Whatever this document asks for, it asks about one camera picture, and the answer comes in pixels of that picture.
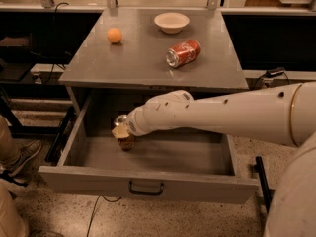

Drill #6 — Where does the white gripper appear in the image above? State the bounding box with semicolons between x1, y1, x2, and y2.
112;104;157;139

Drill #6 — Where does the orange patterned can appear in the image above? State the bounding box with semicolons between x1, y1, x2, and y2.
114;115;135;151

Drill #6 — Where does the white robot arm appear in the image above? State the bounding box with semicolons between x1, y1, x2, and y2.
113;82;316;237

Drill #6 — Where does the open grey top drawer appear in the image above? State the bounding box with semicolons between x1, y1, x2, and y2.
39;91;258;203

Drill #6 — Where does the red soda can lying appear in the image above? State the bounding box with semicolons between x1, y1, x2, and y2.
166;39;201;68

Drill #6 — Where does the grey cabinet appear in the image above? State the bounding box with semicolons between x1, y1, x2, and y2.
58;7;250;125

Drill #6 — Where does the black bar on floor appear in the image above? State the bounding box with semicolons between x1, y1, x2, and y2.
45;107;75;164

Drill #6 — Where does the grey sneaker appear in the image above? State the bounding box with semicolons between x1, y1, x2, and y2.
6;140;42;177

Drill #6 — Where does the orange ball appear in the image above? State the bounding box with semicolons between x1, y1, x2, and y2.
107;28;122;43

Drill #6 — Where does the beige trouser leg upper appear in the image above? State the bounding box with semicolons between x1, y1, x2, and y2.
0;116;21;169

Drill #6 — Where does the beige trouser leg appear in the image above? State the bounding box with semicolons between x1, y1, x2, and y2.
0;185;29;237
0;116;21;169

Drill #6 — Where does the white bowl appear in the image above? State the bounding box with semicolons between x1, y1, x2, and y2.
154;13;190;34

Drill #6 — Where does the beige trouser leg lower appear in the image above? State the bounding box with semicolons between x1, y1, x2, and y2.
0;185;29;237

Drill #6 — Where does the black power adapter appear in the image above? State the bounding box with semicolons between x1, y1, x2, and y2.
266;67;285;78

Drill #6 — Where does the black drawer handle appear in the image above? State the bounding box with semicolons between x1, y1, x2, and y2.
128;181;164;196

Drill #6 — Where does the black floor cable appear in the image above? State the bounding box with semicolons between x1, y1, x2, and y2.
86;195;122;237

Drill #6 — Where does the black metal frame right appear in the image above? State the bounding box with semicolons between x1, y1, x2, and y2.
254;156;273;211

